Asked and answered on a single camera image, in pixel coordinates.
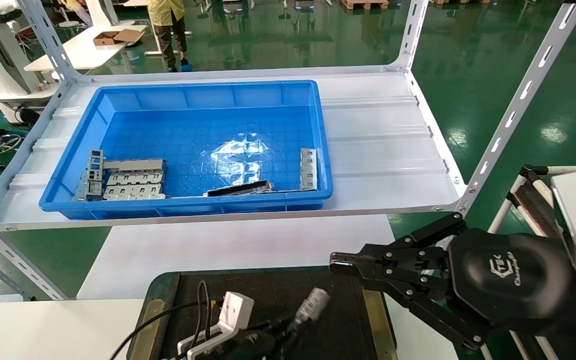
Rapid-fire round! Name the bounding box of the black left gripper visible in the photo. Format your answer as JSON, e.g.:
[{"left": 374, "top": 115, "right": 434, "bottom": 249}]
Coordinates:
[{"left": 220, "top": 315, "right": 303, "bottom": 360}]

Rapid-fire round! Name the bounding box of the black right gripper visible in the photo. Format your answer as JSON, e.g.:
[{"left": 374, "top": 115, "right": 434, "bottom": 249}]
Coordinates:
[{"left": 329, "top": 212, "right": 574, "bottom": 352}]

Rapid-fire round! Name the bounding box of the black tray container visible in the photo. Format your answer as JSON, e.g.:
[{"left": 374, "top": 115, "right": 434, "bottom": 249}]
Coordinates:
[{"left": 127, "top": 267, "right": 400, "bottom": 360}]

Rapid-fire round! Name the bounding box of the dark long metal part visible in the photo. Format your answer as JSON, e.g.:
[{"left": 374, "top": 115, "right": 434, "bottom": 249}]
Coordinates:
[{"left": 204, "top": 179, "right": 275, "bottom": 197}]

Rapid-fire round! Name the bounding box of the flat grey metal part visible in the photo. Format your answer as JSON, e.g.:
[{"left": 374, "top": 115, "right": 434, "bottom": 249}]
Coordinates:
[
  {"left": 105, "top": 171, "right": 165, "bottom": 186},
  {"left": 102, "top": 184, "right": 164, "bottom": 197},
  {"left": 101, "top": 194, "right": 169, "bottom": 202}
]

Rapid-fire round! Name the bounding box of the long grey metal part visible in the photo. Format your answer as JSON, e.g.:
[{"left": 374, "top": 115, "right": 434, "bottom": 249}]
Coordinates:
[{"left": 103, "top": 158, "right": 165, "bottom": 174}]

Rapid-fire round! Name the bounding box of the small grey metal part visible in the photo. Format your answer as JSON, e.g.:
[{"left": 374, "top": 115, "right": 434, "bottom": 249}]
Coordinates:
[{"left": 72, "top": 169, "right": 105, "bottom": 202}]

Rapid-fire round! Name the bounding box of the white rack shelf board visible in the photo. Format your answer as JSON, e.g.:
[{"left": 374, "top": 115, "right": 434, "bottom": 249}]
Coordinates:
[{"left": 0, "top": 67, "right": 469, "bottom": 233}]

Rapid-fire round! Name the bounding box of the large blue plastic bin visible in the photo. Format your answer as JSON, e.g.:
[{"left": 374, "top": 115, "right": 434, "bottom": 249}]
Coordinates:
[{"left": 38, "top": 80, "right": 334, "bottom": 221}]

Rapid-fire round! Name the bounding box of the wooden pallet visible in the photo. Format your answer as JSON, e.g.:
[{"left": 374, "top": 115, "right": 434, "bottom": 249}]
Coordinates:
[{"left": 340, "top": 0, "right": 390, "bottom": 11}]

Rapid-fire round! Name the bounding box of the person in yellow coat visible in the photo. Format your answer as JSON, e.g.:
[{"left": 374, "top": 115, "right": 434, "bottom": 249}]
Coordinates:
[{"left": 147, "top": 0, "right": 192, "bottom": 74}]

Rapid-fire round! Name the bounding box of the open flat cardboard box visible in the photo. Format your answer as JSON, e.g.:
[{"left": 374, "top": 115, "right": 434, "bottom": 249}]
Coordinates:
[{"left": 92, "top": 28, "right": 145, "bottom": 47}]

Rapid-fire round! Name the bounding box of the white background table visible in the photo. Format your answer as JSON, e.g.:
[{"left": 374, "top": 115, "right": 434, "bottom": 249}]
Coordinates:
[{"left": 23, "top": 24, "right": 150, "bottom": 72}]

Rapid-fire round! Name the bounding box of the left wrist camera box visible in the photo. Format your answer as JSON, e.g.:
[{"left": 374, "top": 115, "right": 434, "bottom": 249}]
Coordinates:
[{"left": 175, "top": 291, "right": 256, "bottom": 359}]

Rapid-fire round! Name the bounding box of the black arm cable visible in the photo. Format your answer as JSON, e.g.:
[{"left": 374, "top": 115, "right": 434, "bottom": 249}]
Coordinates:
[{"left": 109, "top": 279, "right": 220, "bottom": 360}]

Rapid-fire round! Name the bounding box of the white tube frame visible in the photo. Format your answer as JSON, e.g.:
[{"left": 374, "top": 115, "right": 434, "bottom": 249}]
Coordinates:
[{"left": 487, "top": 164, "right": 576, "bottom": 236}]

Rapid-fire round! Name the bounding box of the grey perforated rack post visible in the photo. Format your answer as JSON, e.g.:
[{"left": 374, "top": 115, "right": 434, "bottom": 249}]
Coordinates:
[
  {"left": 0, "top": 209, "right": 69, "bottom": 302},
  {"left": 394, "top": 0, "right": 430, "bottom": 73},
  {"left": 454, "top": 0, "right": 576, "bottom": 217},
  {"left": 17, "top": 0, "right": 78, "bottom": 85}
]

